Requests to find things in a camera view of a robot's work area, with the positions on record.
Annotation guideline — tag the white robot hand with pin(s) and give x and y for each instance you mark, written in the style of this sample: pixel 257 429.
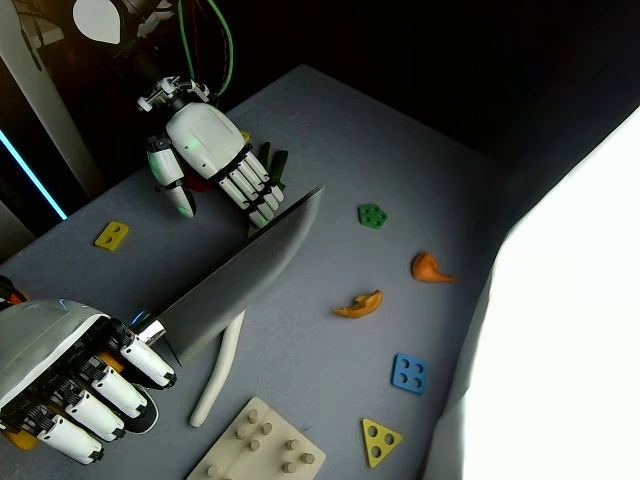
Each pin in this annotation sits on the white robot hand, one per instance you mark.
pixel 45 340
pixel 205 140

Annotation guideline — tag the large steel kitchen knife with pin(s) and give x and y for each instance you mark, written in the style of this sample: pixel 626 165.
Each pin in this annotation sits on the large steel kitchen knife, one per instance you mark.
pixel 240 280

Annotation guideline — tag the long leek stalk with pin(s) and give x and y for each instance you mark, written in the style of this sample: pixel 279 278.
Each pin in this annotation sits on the long leek stalk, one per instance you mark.
pixel 218 370

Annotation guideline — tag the yellow two-hole rectangle block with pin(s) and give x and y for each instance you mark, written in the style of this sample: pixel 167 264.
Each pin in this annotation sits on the yellow two-hole rectangle block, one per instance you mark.
pixel 112 236

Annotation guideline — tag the cyan light strip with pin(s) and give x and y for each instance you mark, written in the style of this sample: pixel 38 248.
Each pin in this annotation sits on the cyan light strip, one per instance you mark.
pixel 35 175

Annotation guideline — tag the green pentagon block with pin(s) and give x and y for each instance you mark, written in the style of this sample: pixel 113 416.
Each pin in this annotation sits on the green pentagon block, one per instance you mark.
pixel 372 216

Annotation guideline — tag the orange curved toy pastry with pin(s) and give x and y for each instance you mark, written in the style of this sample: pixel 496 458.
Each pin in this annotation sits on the orange curved toy pastry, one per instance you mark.
pixel 367 302

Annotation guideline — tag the wooden peg board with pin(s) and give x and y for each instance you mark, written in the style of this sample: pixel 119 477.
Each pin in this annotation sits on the wooden peg board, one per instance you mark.
pixel 250 455

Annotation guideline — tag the orange toy chicken leg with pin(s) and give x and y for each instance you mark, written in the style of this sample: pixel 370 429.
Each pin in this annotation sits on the orange toy chicken leg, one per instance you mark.
pixel 426 267

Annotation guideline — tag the grey table cloth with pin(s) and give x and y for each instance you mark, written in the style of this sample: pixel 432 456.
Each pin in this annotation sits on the grey table cloth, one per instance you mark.
pixel 350 375

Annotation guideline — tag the blue four-hole square block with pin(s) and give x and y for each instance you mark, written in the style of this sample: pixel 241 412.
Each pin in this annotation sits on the blue four-hole square block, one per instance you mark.
pixel 410 374

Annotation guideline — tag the yellow three-hole triangle block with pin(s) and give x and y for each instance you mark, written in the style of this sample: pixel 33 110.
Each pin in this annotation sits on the yellow three-hole triangle block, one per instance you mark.
pixel 372 442

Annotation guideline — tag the white upright post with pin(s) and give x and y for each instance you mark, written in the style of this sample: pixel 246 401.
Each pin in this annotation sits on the white upright post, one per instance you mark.
pixel 40 100

